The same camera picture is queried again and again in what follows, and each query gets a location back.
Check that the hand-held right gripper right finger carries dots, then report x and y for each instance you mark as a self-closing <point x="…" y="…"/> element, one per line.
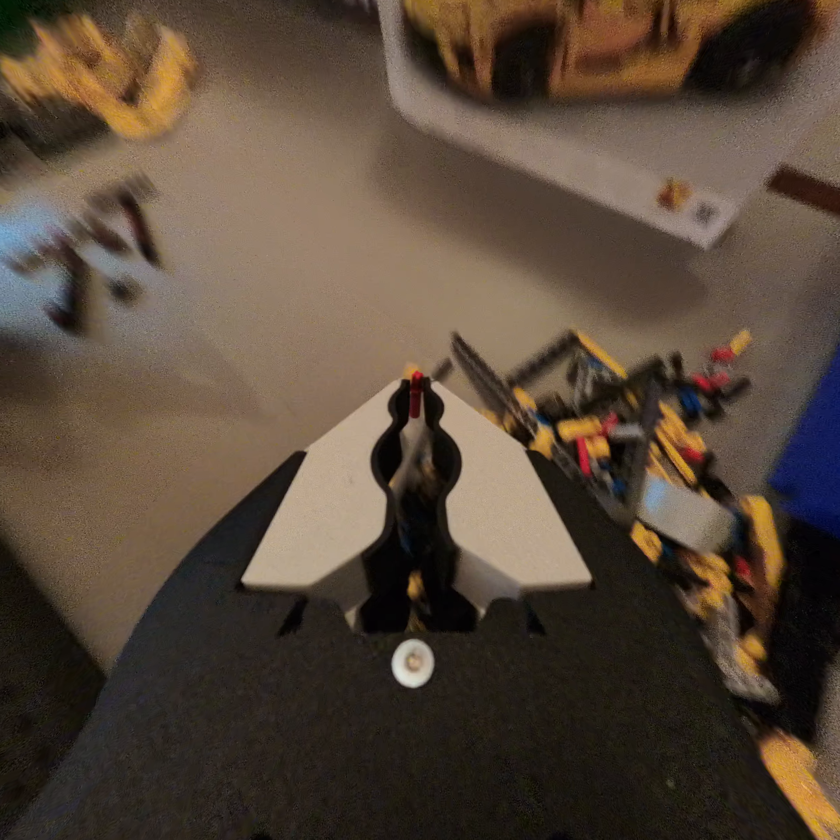
<point x="518" y="525"/>

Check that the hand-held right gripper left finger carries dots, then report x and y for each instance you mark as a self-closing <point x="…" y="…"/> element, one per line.
<point x="308" y="525"/>

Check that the blue plastic bin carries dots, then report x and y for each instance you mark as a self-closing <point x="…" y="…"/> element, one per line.
<point x="814" y="459"/>

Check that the plain black toy beam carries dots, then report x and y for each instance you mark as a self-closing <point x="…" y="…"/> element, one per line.
<point x="72" y="289"/>

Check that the partly built yellow toy car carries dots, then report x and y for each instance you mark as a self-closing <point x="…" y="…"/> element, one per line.
<point x="131" y="98"/>

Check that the red toy pin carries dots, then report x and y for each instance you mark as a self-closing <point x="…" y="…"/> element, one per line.
<point x="417" y="394"/>

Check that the brown wooden strip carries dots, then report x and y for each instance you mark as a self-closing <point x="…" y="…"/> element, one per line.
<point x="807" y="190"/>

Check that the pile of toy bricks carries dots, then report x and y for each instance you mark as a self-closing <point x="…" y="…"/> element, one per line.
<point x="623" y="446"/>

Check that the toy car instruction booklet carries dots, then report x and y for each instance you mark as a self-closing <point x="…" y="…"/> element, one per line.
<point x="558" y="144"/>

